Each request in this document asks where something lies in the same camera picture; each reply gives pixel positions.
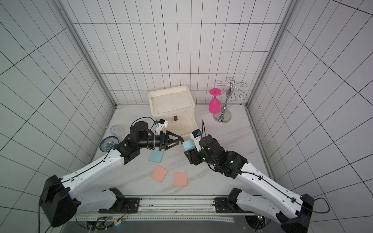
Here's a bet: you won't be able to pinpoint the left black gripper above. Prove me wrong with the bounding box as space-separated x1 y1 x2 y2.
139 130 182 151

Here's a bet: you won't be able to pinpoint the blue sticky notes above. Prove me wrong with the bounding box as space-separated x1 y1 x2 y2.
149 150 164 163
183 140 195 151

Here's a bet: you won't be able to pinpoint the cabinet drawer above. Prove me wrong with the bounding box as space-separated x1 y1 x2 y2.
163 118 198 141

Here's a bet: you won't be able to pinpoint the pink sticky notes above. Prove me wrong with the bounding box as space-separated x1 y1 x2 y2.
151 166 169 183
174 172 188 187

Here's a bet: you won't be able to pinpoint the white plastic drawer cabinet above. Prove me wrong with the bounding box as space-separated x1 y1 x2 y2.
148 85 195 122

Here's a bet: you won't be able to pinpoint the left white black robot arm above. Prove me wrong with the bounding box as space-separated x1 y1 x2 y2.
39 121 182 227

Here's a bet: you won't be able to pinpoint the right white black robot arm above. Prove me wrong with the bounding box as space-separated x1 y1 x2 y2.
183 135 315 233

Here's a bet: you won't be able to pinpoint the chrome glass holder stand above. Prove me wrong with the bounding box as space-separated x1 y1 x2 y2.
213 77 248 123

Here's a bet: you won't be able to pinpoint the clear drinking glass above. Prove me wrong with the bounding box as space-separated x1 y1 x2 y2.
109 125 125 138

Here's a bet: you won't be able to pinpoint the pink plastic goblet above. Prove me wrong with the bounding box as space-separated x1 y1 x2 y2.
209 88 221 114

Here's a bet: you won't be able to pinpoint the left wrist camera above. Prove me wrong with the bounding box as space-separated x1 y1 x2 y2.
155 119 169 135

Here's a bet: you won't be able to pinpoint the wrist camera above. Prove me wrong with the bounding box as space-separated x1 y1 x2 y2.
155 119 169 135
190 129 202 151

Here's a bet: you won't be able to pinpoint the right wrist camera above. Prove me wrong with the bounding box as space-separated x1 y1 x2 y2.
190 129 202 151

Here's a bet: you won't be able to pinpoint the aluminium mounting rail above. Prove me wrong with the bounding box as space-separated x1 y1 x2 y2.
70 192 287 225

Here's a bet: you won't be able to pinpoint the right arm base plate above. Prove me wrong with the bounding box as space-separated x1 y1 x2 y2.
212 198 252 214

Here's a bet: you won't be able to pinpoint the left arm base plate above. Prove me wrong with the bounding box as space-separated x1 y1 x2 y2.
98 198 140 215

